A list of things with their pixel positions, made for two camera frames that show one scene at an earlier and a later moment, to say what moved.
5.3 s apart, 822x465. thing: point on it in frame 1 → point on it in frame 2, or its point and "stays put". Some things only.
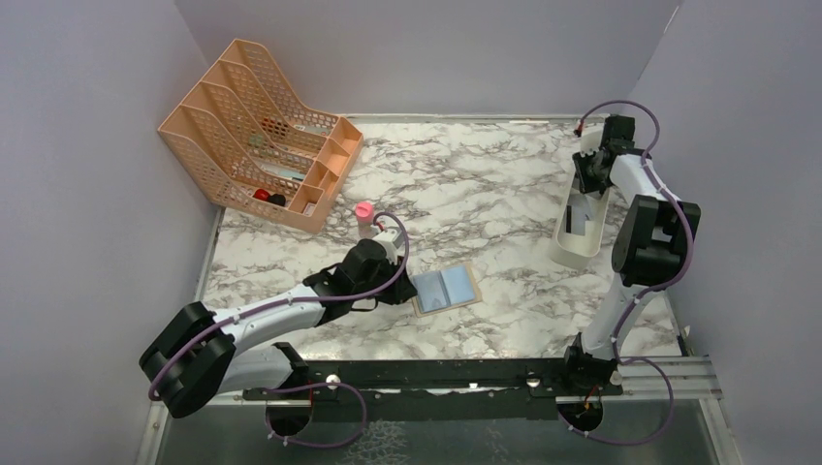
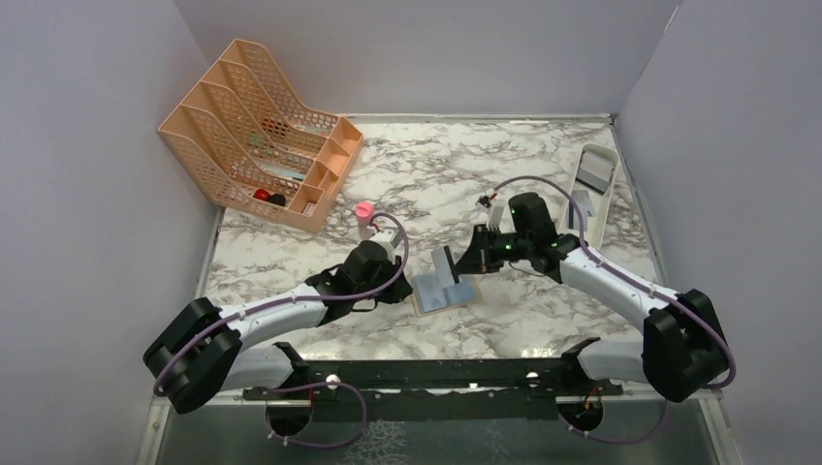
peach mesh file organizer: [253, 148] stays put
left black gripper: [401, 293] stays put
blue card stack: [583, 209] → [443, 267]
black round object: [277, 199] stays put
